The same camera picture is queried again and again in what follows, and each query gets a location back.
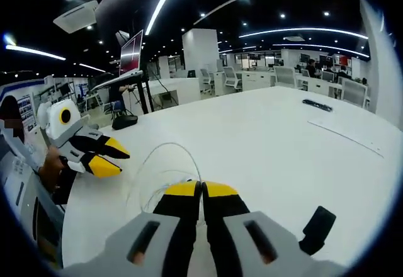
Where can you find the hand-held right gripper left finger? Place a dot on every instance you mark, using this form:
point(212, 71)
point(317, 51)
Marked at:
point(148, 248)

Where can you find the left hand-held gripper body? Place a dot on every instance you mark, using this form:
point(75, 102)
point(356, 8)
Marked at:
point(56, 122)

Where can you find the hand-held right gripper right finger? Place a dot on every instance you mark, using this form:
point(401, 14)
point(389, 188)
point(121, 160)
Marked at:
point(252, 248)

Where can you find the black clip object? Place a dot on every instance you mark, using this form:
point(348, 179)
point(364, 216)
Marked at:
point(318, 226)

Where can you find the open laptop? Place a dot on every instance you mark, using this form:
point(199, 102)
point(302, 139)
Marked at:
point(130, 53)

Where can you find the person's left hand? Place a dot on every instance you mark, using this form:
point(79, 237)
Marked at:
point(52, 171)

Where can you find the black bag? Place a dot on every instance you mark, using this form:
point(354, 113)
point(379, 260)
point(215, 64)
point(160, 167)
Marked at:
point(126, 122)

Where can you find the person's head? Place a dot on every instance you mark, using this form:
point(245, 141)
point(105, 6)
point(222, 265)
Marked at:
point(11, 107)

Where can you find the straight ceiling light strip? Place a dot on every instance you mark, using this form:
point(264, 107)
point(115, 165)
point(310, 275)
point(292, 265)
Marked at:
point(299, 29)
point(315, 46)
point(34, 52)

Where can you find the ceiling air conditioner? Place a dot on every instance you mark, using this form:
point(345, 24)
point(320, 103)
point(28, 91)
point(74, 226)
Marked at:
point(75, 15)
point(292, 38)

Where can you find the black hanging monitor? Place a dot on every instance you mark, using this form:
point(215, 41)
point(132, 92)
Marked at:
point(122, 3)

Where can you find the curved ceiling light strip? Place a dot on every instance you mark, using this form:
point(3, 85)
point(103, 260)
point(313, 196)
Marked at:
point(158, 7)

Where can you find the white flat sheet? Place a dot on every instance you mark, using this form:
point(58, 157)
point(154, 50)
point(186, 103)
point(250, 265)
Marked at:
point(340, 126)

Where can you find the black remote-like object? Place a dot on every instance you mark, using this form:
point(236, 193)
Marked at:
point(316, 104)

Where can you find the row of white office desks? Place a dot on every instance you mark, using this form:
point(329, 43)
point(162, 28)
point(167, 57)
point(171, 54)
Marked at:
point(258, 80)

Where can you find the group of white office chairs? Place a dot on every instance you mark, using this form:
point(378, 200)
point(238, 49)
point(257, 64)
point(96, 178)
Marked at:
point(354, 91)

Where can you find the blue wall display board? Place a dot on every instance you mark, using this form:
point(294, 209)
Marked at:
point(26, 110)

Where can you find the thin white ceiling rail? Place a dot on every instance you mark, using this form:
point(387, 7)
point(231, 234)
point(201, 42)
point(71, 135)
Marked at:
point(220, 7)

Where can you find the red wall panel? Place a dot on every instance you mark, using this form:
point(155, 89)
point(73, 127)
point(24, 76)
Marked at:
point(344, 60)

